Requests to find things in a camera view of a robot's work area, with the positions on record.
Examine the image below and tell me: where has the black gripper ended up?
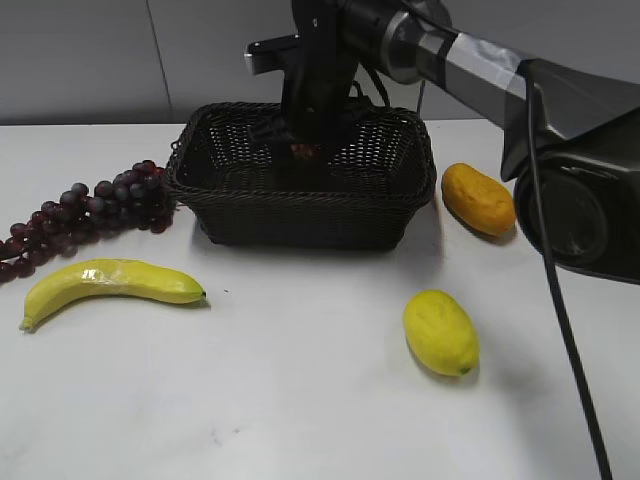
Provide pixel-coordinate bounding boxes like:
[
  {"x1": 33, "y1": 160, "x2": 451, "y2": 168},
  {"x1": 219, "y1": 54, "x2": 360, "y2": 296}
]
[{"x1": 249, "y1": 1, "x2": 369, "y2": 163}]

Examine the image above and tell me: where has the red apple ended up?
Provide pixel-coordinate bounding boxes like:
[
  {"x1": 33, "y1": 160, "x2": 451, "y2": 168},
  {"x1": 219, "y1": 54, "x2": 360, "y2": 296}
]
[{"x1": 291, "y1": 144, "x2": 317, "y2": 160}]

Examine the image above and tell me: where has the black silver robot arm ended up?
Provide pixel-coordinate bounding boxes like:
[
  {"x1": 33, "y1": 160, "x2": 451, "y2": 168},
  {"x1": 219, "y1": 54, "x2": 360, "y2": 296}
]
[{"x1": 245, "y1": 1, "x2": 639, "y2": 283}]

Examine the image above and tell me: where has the black woven basket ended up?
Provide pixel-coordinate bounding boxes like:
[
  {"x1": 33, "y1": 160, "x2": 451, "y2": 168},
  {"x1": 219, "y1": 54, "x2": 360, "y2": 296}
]
[{"x1": 164, "y1": 102, "x2": 437, "y2": 250}]

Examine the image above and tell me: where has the purple grape bunch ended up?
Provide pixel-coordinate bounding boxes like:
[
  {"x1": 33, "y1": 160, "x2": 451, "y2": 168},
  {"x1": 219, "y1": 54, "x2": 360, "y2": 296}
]
[{"x1": 1, "y1": 160, "x2": 177, "y2": 284}]

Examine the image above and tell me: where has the orange mango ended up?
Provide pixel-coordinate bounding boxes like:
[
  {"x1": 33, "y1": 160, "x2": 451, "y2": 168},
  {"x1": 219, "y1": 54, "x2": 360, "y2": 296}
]
[{"x1": 441, "y1": 163, "x2": 516, "y2": 237}]

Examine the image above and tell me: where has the yellow lemon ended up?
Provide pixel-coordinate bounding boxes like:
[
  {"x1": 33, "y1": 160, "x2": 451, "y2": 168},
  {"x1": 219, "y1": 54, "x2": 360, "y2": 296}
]
[{"x1": 403, "y1": 290, "x2": 480, "y2": 377}]

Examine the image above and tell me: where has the yellow banana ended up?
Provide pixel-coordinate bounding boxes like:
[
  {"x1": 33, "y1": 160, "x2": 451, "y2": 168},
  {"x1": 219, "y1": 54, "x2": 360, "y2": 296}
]
[{"x1": 20, "y1": 258, "x2": 206, "y2": 333}]

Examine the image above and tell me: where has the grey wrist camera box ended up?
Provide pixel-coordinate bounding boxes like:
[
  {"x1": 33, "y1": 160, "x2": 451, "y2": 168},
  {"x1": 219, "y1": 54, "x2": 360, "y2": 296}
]
[{"x1": 244, "y1": 34, "x2": 300, "y2": 76}]

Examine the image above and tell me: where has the black cable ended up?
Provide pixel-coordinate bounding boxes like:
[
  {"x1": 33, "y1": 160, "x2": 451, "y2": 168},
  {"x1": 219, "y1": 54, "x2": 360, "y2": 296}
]
[{"x1": 523, "y1": 74, "x2": 615, "y2": 480}]

